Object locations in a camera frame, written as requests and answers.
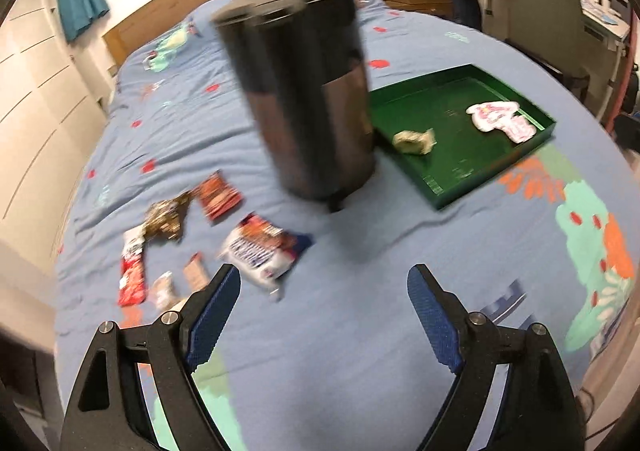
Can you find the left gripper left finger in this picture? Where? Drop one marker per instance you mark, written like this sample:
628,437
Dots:
182,340

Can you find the red konjac snack pouch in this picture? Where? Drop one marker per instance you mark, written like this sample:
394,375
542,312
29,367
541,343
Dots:
131,285

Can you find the green tray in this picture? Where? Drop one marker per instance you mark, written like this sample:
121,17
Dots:
448,103

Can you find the blue patterned bedsheet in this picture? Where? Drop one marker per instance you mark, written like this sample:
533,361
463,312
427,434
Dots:
341,361

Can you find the gold brown snack bag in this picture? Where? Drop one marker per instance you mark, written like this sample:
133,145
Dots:
164,219

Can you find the olive candy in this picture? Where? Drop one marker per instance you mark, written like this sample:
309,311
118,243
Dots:
414,143

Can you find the white blue cookie bag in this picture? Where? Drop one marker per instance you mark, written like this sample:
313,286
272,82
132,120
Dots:
263,252

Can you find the dark cylindrical trash bin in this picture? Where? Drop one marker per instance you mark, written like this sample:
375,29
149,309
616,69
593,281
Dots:
301,68

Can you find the clear wafer biscuit pack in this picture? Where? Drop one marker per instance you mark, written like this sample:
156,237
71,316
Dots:
196,273

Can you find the dark red snack packet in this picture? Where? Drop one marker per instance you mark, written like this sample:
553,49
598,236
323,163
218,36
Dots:
217,197

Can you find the pink cartoon snack bag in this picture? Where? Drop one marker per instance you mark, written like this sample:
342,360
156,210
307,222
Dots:
503,116

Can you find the grey desk chair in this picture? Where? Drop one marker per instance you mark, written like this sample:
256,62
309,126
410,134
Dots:
552,33

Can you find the white wardrobe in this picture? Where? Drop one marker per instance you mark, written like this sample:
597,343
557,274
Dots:
50,125

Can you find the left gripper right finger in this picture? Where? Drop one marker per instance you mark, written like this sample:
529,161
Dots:
467,343

